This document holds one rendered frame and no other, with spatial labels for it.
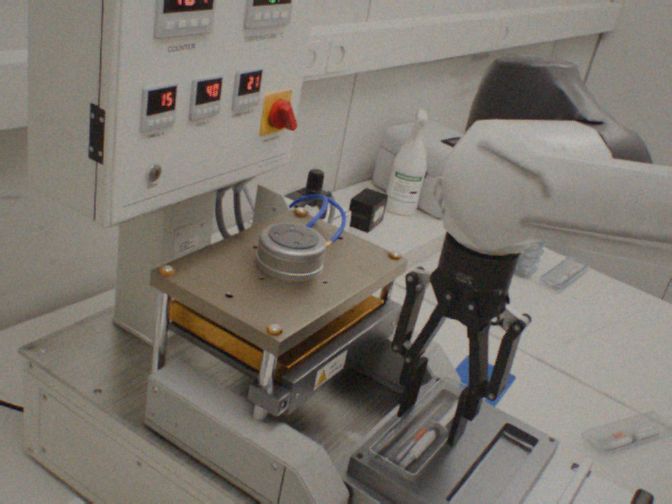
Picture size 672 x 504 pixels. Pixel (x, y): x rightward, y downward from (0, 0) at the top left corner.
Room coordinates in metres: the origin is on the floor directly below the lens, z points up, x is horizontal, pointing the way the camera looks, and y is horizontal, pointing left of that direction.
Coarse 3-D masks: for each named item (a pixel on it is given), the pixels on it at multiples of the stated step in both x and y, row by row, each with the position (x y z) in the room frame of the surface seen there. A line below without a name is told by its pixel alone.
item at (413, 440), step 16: (448, 384) 0.77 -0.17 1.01; (432, 400) 0.73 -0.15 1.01; (448, 400) 0.74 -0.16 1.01; (416, 416) 0.70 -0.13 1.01; (432, 416) 0.70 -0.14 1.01; (448, 416) 0.71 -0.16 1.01; (400, 432) 0.67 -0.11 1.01; (416, 432) 0.67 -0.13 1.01; (432, 432) 0.68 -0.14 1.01; (448, 432) 0.68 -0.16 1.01; (384, 448) 0.64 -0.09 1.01; (400, 448) 0.64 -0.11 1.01; (416, 448) 0.65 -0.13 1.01; (432, 448) 0.65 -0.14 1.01; (400, 464) 0.62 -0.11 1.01; (416, 464) 0.62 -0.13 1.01
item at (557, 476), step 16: (368, 432) 0.70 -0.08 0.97; (352, 448) 0.67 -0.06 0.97; (336, 464) 0.64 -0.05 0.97; (560, 464) 0.72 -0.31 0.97; (352, 480) 0.62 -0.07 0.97; (544, 480) 0.68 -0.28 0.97; (560, 480) 0.69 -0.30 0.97; (576, 480) 0.65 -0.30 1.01; (592, 480) 0.70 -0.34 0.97; (352, 496) 0.61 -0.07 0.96; (368, 496) 0.60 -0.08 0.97; (528, 496) 0.65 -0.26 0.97; (544, 496) 0.66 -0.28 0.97; (560, 496) 0.62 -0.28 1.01; (576, 496) 0.66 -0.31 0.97; (592, 496) 0.67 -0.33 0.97; (608, 496) 0.68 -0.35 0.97; (624, 496) 0.68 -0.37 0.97
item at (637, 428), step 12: (624, 420) 1.11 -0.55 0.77; (636, 420) 1.12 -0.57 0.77; (648, 420) 1.12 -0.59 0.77; (660, 420) 1.13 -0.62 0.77; (588, 432) 1.06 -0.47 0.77; (600, 432) 1.06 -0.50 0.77; (612, 432) 1.07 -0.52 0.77; (624, 432) 1.08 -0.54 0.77; (636, 432) 1.08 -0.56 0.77; (648, 432) 1.09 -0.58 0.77; (660, 432) 1.10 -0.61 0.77; (600, 444) 1.03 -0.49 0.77; (612, 444) 1.04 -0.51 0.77; (624, 444) 1.04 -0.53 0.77
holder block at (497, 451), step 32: (480, 416) 0.74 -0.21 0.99; (512, 416) 0.75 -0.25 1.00; (448, 448) 0.67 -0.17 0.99; (480, 448) 0.68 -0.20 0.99; (512, 448) 0.71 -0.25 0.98; (544, 448) 0.71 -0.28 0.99; (384, 480) 0.61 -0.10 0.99; (416, 480) 0.61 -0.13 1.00; (448, 480) 0.62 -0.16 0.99; (480, 480) 0.65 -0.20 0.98; (512, 480) 0.64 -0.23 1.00
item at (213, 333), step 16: (176, 304) 0.75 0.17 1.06; (368, 304) 0.83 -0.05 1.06; (176, 320) 0.75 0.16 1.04; (192, 320) 0.74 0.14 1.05; (208, 320) 0.73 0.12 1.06; (336, 320) 0.78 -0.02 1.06; (352, 320) 0.79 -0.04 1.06; (192, 336) 0.74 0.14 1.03; (208, 336) 0.72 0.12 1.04; (224, 336) 0.71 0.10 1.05; (320, 336) 0.74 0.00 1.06; (336, 336) 0.76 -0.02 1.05; (208, 352) 0.72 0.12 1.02; (224, 352) 0.72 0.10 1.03; (240, 352) 0.70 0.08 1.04; (256, 352) 0.69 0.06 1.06; (288, 352) 0.70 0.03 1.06; (304, 352) 0.71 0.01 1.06; (240, 368) 0.70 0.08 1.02; (256, 368) 0.69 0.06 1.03; (288, 368) 0.67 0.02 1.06
